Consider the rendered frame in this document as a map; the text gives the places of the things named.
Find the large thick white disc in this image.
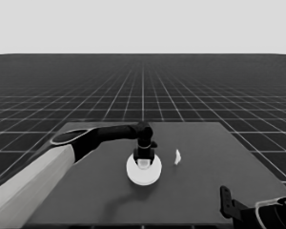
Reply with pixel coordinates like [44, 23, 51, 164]
[126, 152, 163, 186]

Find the thin white T-shaped piece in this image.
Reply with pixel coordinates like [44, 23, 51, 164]
[174, 148, 182, 166]

